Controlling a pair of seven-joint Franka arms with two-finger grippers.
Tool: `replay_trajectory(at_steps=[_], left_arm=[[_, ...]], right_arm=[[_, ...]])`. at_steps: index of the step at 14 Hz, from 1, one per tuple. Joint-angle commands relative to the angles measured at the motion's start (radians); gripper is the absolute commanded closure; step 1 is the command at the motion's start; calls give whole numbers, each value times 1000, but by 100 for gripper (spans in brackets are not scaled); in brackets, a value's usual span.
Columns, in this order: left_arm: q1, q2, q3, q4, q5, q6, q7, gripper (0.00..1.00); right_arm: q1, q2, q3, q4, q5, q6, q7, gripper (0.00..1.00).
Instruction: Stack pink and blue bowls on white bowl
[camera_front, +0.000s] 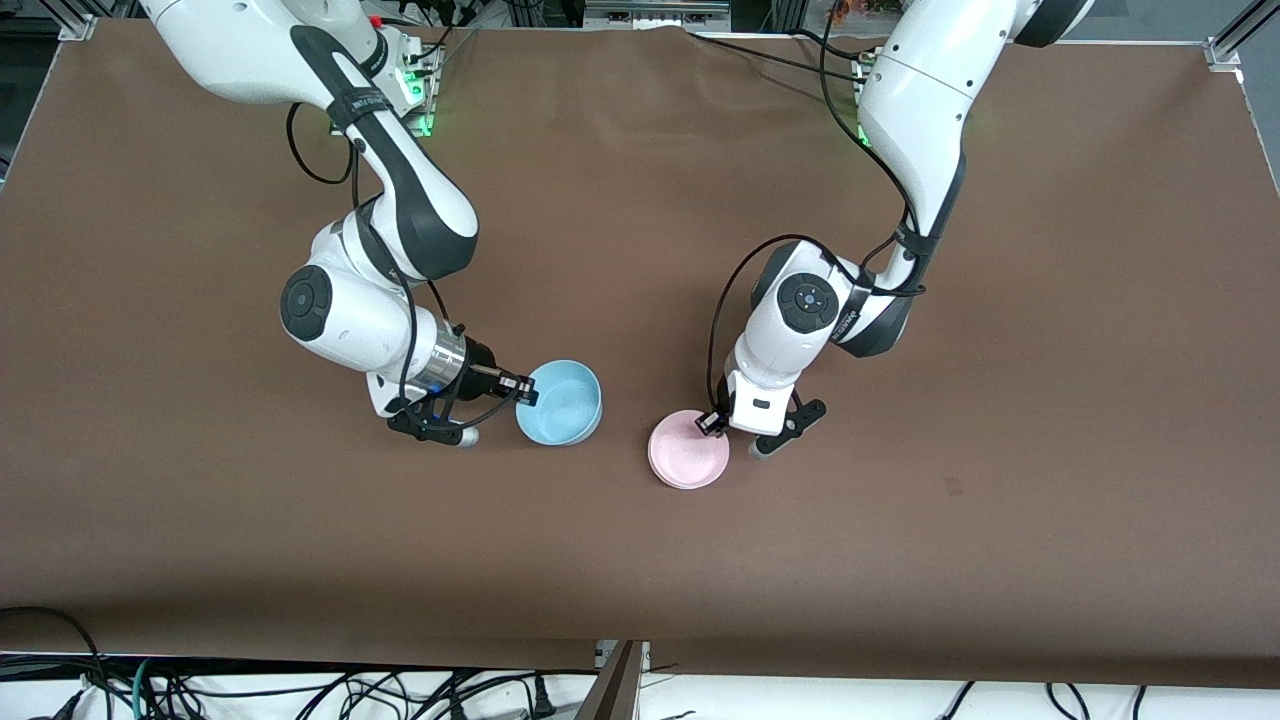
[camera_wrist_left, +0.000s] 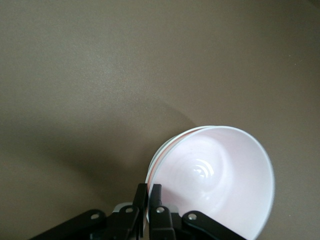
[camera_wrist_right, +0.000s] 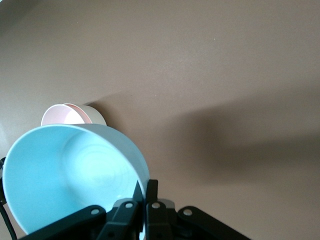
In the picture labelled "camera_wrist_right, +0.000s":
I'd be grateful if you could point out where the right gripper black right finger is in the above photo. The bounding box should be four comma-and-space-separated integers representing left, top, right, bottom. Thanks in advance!
145, 178, 252, 240

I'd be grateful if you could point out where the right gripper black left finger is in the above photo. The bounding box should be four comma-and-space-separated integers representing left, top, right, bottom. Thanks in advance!
24, 180, 145, 240

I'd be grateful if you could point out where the blue bowl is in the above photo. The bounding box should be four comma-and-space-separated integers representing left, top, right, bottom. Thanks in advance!
1, 124, 150, 237

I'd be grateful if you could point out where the pink bowl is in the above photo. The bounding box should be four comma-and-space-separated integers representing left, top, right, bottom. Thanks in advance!
40, 103, 94, 127

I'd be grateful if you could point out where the white bowl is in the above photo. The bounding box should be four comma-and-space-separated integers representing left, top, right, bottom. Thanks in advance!
74, 104, 108, 128

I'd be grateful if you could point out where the brown table cover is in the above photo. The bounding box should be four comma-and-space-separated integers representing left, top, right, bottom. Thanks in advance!
0, 0, 320, 240

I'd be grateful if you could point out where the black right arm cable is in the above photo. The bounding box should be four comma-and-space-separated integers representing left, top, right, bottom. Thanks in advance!
0, 156, 18, 240

